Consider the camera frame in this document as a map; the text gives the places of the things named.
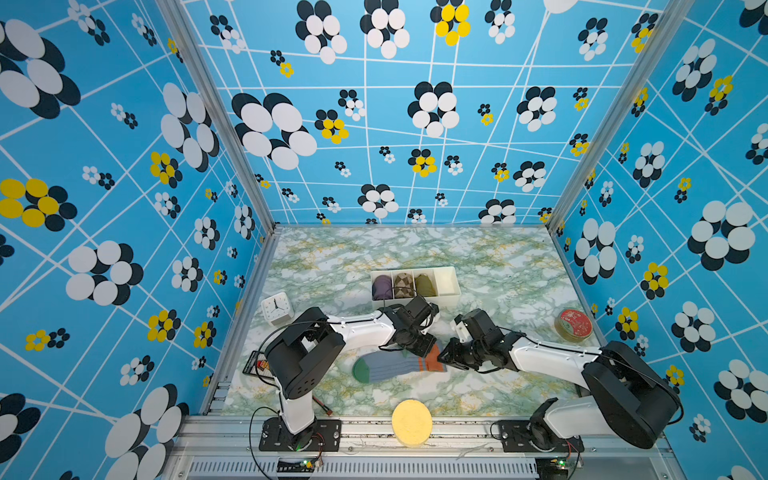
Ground green circuit board right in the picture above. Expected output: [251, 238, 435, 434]
[536, 458, 570, 480]

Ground green circuit board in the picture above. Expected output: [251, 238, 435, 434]
[536, 458, 570, 480]
[276, 459, 317, 474]

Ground purple rolled sock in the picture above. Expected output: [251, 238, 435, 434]
[372, 274, 393, 301]

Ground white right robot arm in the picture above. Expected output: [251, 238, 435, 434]
[438, 309, 684, 451]

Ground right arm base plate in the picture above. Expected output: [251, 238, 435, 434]
[490, 420, 584, 454]

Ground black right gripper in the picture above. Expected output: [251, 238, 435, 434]
[434, 338, 488, 369]

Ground aluminium corner post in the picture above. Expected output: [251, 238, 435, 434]
[157, 0, 275, 238]
[547, 0, 695, 236]

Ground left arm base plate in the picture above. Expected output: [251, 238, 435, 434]
[258, 417, 342, 453]

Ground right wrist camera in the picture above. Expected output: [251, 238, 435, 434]
[452, 316, 473, 343]

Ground yellow round sponge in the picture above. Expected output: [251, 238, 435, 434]
[391, 399, 433, 447]

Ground aluminium corner post right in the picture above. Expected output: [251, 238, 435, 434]
[547, 0, 695, 236]

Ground green circuit board left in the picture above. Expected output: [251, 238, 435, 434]
[276, 459, 317, 474]

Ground olive green rolled sock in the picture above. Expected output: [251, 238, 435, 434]
[414, 273, 438, 297]

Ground white square alarm clock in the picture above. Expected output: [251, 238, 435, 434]
[260, 291, 294, 326]

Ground aluminium corner post left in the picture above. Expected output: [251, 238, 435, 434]
[157, 0, 275, 238]

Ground grey blue striped sock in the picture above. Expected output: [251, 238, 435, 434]
[352, 345, 447, 384]

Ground white divided storage box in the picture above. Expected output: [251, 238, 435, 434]
[369, 266, 461, 308]

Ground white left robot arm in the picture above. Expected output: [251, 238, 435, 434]
[259, 296, 439, 436]

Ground aluminium front rail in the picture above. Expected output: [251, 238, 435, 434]
[161, 416, 685, 479]

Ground brown argyle rolled sock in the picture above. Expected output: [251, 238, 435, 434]
[393, 272, 416, 299]

